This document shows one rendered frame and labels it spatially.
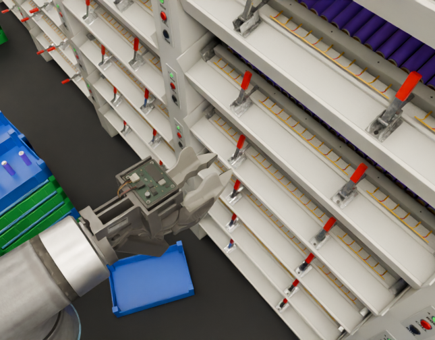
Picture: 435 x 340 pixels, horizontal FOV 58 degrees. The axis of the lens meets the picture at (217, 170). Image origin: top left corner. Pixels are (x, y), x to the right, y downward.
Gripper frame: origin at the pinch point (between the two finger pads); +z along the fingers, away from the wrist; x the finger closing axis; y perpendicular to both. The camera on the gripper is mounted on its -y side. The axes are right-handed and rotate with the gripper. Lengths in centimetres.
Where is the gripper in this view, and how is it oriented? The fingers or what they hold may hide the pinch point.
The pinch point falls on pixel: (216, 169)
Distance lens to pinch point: 57.9
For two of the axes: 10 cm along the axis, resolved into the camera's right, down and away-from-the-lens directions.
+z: 7.7, -5.1, 3.8
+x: -6.4, -6.5, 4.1
